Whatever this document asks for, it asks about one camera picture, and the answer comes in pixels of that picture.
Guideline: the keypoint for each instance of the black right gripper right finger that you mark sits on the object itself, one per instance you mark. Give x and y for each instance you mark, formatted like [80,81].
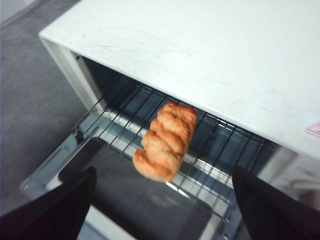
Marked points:
[270,212]

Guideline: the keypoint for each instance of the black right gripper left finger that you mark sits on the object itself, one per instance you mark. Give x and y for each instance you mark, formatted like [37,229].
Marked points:
[55,215]

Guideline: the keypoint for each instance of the golden twisted bread loaf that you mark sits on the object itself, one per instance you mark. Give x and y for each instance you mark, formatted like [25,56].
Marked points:
[165,142]

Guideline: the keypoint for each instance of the white Toshiba toaster oven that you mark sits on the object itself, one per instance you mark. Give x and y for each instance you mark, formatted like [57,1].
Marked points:
[175,50]

